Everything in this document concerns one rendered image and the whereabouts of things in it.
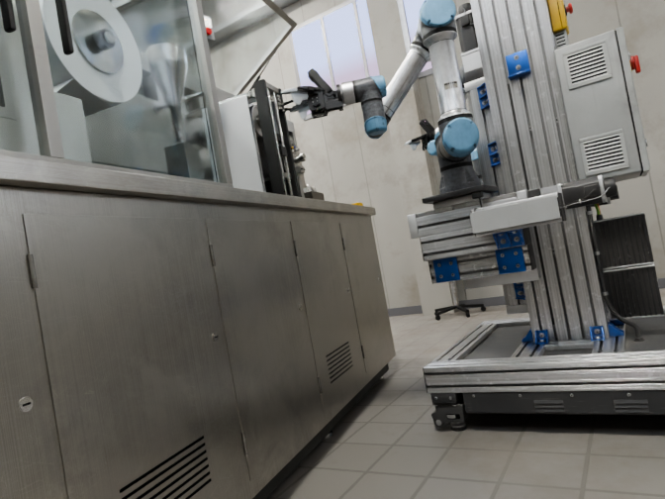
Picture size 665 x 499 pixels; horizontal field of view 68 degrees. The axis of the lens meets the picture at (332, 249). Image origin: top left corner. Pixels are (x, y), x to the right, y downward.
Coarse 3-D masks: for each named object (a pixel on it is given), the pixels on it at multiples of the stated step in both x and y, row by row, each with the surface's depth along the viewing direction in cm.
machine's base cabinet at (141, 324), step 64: (0, 192) 77; (64, 192) 88; (0, 256) 75; (64, 256) 85; (128, 256) 99; (192, 256) 117; (256, 256) 145; (320, 256) 190; (0, 320) 73; (64, 320) 83; (128, 320) 96; (192, 320) 113; (256, 320) 139; (320, 320) 179; (384, 320) 254; (0, 384) 71; (64, 384) 81; (128, 384) 93; (192, 384) 110; (256, 384) 134; (320, 384) 169; (0, 448) 70; (64, 448) 79; (128, 448) 90; (192, 448) 106; (256, 448) 128
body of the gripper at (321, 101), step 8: (320, 88) 168; (336, 88) 167; (312, 96) 169; (320, 96) 167; (328, 96) 170; (336, 96) 169; (312, 104) 167; (320, 104) 169; (328, 104) 168; (336, 104) 168; (312, 112) 170; (320, 112) 171
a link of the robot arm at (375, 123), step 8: (368, 104) 166; (376, 104) 166; (368, 112) 166; (376, 112) 166; (384, 112) 168; (368, 120) 166; (376, 120) 165; (384, 120) 167; (368, 128) 167; (376, 128) 166; (384, 128) 167
